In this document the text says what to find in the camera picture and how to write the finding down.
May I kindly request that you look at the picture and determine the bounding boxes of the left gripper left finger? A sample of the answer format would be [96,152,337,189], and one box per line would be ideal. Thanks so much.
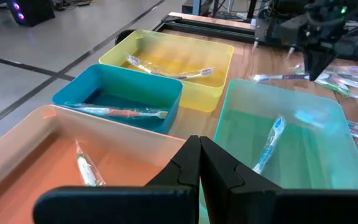
[32,136,201,224]

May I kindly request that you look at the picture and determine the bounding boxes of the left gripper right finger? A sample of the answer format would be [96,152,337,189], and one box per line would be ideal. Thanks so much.
[200,136,358,224]

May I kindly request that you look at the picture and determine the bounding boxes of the purple toothbrush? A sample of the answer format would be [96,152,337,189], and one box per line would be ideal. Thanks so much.
[328,65,358,84]
[163,67,214,80]
[248,72,311,83]
[126,55,186,79]

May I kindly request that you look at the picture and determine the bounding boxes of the orange plastic bin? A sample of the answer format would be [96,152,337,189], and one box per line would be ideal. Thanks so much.
[0,104,188,224]

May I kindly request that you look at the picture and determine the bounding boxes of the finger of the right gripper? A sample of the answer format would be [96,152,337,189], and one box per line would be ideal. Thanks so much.
[303,51,319,81]
[313,51,338,81]

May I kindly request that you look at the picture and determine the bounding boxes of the teal plastic bin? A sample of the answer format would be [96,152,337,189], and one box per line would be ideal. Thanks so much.
[52,63,183,135]

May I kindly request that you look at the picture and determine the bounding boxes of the computer tower purple lights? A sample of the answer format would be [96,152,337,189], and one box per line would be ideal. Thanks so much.
[6,0,56,27]

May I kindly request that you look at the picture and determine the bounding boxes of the green translucent plastic bin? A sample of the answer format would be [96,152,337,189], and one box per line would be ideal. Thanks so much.
[213,78,358,190]

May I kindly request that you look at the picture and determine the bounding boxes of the yellow plastic bin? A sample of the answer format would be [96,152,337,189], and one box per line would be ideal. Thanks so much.
[98,29,235,113]

